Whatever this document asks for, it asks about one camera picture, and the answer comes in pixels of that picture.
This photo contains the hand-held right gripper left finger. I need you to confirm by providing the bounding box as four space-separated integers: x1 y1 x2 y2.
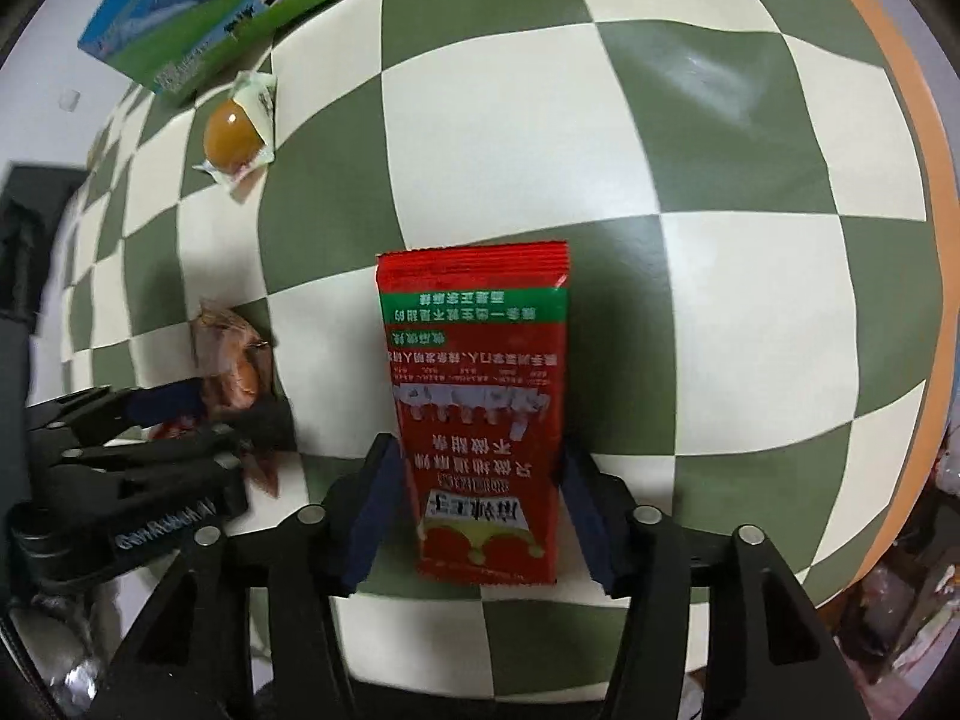
97 433 406 720

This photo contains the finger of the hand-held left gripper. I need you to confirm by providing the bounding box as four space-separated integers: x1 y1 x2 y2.
56 401 295 485
26 380 209 458

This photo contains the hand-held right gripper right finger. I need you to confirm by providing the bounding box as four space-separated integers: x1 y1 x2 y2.
551 439 871 720

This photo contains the brown meat snack packet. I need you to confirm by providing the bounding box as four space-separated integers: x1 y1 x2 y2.
150 298 282 500

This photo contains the long red snack packet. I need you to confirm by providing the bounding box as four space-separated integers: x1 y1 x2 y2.
375 240 571 586

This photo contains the printed cardboard box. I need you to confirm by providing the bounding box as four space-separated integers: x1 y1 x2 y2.
77 0 436 107

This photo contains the white crumpled plastic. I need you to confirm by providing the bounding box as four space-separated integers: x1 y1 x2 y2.
11 592 106 717

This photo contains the dark blurred object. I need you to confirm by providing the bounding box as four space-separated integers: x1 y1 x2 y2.
0 161 89 391

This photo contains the braised egg packet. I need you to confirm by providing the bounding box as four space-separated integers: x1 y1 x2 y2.
193 69 280 188

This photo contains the green white checkered blanket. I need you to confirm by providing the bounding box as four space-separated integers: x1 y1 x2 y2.
56 0 960 698

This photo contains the colourful clutter pile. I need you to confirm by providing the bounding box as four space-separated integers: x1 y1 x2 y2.
840 420 960 691

